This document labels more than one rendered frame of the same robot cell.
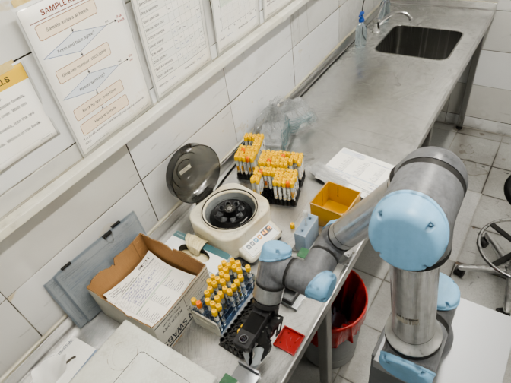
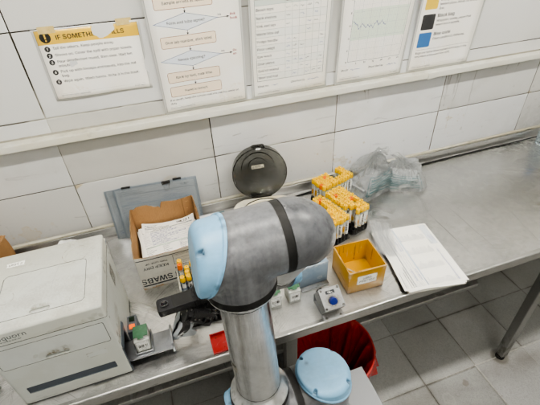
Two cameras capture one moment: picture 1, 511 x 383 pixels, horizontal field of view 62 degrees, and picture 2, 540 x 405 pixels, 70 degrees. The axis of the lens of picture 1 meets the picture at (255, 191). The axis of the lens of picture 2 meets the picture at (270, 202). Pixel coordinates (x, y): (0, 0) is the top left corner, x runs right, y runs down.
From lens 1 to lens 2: 0.55 m
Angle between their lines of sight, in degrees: 26
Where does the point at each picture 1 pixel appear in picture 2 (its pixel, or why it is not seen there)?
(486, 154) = not seen: outside the picture
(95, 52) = (201, 35)
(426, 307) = (240, 357)
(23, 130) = (123, 72)
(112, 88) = (209, 70)
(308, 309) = not seen: hidden behind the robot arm
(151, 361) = (83, 268)
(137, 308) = (150, 245)
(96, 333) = (122, 248)
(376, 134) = (470, 229)
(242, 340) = (161, 304)
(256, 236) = not seen: hidden behind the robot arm
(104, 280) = (147, 213)
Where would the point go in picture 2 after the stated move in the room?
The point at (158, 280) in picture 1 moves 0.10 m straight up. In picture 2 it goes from (180, 236) to (175, 215)
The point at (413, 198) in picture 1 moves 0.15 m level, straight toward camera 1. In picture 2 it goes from (214, 222) to (104, 265)
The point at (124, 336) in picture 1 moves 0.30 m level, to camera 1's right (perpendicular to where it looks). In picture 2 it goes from (88, 243) to (167, 284)
